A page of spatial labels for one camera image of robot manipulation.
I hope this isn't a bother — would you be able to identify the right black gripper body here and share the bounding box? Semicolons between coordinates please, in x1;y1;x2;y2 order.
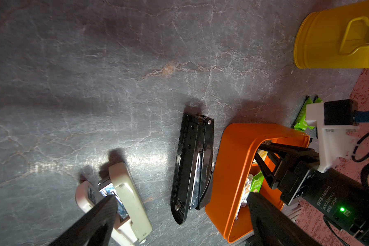
255;143;320;205

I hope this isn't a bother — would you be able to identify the black stapler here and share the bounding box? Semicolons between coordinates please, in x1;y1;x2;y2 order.
170;112;214;224

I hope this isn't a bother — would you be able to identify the orange plastic storage box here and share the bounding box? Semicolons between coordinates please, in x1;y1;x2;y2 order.
205;124;310;243

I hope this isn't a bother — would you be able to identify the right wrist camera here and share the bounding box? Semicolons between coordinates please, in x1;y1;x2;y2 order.
305;99;369;173

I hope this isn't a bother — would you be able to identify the beige small stapler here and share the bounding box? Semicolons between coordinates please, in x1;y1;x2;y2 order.
75;163;152;246

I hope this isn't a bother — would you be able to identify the green cookie packet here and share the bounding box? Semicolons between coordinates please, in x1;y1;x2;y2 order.
292;95;322;132
250;171;264;193

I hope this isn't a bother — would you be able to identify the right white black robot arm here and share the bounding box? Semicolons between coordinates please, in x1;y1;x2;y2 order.
255;143;369;246

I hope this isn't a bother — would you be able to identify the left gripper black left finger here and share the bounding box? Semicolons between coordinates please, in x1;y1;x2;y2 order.
50;195;118;246

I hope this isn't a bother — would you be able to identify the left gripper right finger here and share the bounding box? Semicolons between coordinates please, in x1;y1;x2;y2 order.
247;193;319;246

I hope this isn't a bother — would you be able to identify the yellow pen holder bucket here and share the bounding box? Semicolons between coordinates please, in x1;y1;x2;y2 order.
293;1;369;69

